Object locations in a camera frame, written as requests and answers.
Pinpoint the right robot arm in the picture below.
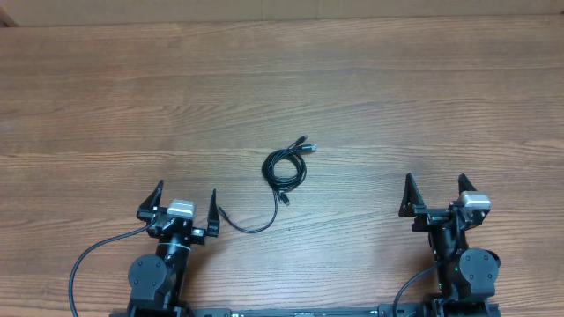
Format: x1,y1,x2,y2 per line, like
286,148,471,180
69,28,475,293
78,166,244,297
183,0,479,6
392,173,501,316

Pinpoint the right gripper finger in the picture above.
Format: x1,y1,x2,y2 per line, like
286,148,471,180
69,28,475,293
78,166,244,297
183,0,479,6
457,173,476,194
398,173,426,217

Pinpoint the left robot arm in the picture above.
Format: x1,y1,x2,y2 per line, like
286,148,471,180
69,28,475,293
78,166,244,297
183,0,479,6
126,181,220,317

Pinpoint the black usb cable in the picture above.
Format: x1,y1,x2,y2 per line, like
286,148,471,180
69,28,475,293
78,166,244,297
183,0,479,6
260,135,318,207
217,188,280,235

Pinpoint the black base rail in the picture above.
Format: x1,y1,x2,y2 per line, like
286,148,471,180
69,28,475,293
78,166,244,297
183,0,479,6
109,301,501,317

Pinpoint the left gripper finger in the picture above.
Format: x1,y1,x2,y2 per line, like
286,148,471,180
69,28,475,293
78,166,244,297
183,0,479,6
206,189,220,238
137,180,164,212

